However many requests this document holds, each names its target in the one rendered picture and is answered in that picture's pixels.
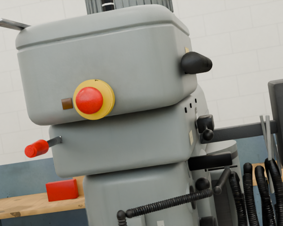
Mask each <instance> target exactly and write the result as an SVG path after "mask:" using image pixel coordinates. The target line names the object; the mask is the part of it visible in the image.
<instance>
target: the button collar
mask: <svg viewBox="0 0 283 226"><path fill-rule="evenodd" d="M84 87H94V88H96V89H98V90H99V91H100V92H101V94H102V97H103V105H102V107H101V109H100V110H99V111H98V112H96V113H94V114H85V113H82V112H81V111H80V110H79V109H78V108H77V106H76V102H75V99H76V95H77V93H78V92H79V91H80V90H81V89H82V88H84ZM73 103H74V107H75V109H76V111H77V112H78V113H79V114H80V115H81V116H82V117H84V118H86V119H89V120H97V119H100V118H103V117H105V116H106V115H108V114H109V113H110V112H111V110H112V109H113V107H114V104H115V95H114V92H113V90H112V88H111V87H110V86H109V85H108V84H107V83H106V82H104V81H102V80H98V79H91V80H87V81H84V82H82V83H81V84H80V85H79V86H78V87H77V88H76V90H75V92H74V96H73Z"/></svg>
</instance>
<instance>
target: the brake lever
mask: <svg viewBox="0 0 283 226"><path fill-rule="evenodd" d="M59 143H63V141H62V136H58V137H55V138H53V139H50V140H47V141H45V140H43V139H40V140H37V141H35V142H34V143H32V144H30V145H28V146H26V148H25V150H24V152H25V155H26V156H27V157H29V158H33V157H36V156H40V155H43V154H45V153H46V152H47V151H48V150H49V148H50V147H52V146H54V145H56V144H59Z"/></svg>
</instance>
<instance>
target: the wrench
mask: <svg viewBox="0 0 283 226"><path fill-rule="evenodd" d="M0 27H4V28H9V29H13V30H19V31H22V30H23V29H25V28H27V27H30V25H27V24H23V23H19V22H15V21H11V20H8V19H4V18H0Z"/></svg>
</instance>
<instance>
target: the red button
mask: <svg viewBox="0 0 283 226"><path fill-rule="evenodd" d="M75 102H76V106H77V108H78V109H79V110H80V111H81V112H82V113H85V114H94V113H96V112H98V111H99V110H100V109H101V107H102V105H103V97H102V94H101V92H100V91H99V90H98V89H96V88H94V87H84V88H82V89H81V90H80V91H79V92H78V93H77V95H76V99H75Z"/></svg>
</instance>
